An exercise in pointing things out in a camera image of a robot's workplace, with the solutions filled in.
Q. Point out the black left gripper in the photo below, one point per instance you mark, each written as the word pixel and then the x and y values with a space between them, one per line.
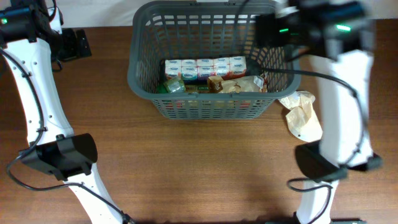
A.
pixel 76 48

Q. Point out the white tissue multipack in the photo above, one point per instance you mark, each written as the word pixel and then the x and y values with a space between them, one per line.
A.
pixel 200 69

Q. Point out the green lid jar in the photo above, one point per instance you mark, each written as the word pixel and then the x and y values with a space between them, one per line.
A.
pixel 174 85

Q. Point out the beige paper bag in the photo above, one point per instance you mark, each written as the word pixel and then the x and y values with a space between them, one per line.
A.
pixel 302 120

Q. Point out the grey plastic basket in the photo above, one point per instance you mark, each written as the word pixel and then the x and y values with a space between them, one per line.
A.
pixel 164 30

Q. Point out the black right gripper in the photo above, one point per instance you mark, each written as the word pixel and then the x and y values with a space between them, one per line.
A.
pixel 272 28

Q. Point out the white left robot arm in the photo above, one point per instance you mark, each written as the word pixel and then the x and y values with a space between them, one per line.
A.
pixel 31 37

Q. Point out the white brown bread bag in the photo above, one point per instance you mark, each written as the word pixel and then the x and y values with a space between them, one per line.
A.
pixel 253 84

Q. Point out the orange biscuit packet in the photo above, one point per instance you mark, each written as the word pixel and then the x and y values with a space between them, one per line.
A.
pixel 199 88

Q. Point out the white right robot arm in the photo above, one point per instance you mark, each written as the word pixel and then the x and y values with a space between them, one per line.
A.
pixel 339 40

